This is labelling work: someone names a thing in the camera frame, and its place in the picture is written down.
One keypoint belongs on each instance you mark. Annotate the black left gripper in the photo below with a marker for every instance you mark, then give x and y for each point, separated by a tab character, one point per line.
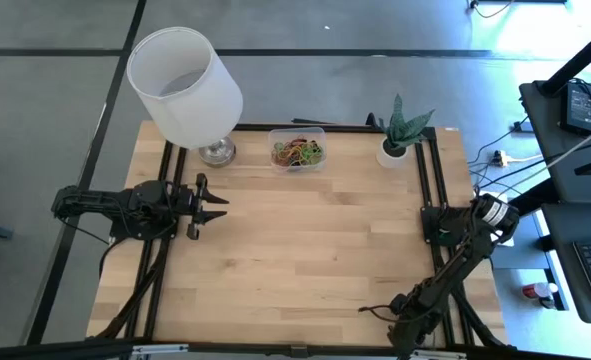
187	205

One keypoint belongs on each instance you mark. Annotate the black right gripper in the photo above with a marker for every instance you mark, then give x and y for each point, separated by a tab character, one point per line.
415	312

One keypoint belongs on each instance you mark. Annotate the wide green rubber band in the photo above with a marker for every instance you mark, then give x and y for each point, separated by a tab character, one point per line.
277	148

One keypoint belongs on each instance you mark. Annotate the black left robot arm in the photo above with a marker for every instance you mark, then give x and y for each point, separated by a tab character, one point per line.
100	202

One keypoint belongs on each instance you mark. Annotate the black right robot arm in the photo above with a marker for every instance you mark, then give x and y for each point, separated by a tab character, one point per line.
455	265

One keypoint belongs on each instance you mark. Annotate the clear plastic bin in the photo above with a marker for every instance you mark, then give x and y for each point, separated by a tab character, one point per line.
297	169

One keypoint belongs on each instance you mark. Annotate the table lamp with white shade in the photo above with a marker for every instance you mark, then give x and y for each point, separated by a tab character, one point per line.
185	100

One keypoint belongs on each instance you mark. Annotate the red and white bottle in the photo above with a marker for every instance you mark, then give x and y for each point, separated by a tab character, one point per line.
537	291

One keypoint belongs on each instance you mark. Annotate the black desk with keyboard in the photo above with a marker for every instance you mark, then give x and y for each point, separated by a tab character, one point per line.
565	280

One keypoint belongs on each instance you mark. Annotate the snake plant in white pot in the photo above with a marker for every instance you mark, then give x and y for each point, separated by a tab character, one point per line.
390	159

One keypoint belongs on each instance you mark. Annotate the white power strip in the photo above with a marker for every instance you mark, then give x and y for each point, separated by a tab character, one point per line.
500	159

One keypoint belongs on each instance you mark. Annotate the black plug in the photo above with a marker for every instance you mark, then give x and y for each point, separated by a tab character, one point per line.
522	127

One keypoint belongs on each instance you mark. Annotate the black power box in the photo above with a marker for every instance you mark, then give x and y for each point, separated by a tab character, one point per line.
577	107

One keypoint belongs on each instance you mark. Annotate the black pole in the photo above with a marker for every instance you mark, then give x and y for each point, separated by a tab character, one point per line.
580	60

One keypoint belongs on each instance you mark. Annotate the silver frame bracket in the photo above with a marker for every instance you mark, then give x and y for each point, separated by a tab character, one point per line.
160	348
440	355

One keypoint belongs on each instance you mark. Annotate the black aluminium frame rail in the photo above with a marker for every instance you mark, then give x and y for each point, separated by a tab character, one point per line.
350	128
181	160
166	160
275	350
436	160
421	160

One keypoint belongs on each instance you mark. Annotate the black diagonal frame brace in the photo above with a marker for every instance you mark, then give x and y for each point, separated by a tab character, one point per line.
125	310
480	325

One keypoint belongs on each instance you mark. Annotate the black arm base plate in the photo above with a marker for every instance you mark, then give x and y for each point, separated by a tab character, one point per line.
432	235
120	232

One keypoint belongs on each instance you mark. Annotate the small grey camera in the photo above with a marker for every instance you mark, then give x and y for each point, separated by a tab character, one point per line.
299	350

